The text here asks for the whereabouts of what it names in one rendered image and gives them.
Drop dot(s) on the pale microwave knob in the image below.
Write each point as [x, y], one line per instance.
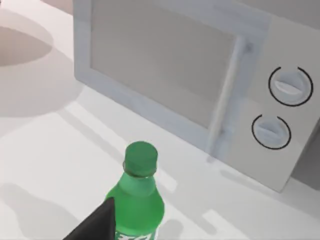
[290, 86]
[271, 131]

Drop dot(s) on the pale microwave oven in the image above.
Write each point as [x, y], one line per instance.
[250, 105]

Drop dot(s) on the green bottle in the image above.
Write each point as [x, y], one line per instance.
[137, 200]

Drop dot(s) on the microwave oven door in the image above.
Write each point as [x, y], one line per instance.
[160, 62]

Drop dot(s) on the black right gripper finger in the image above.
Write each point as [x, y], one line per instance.
[97, 222]

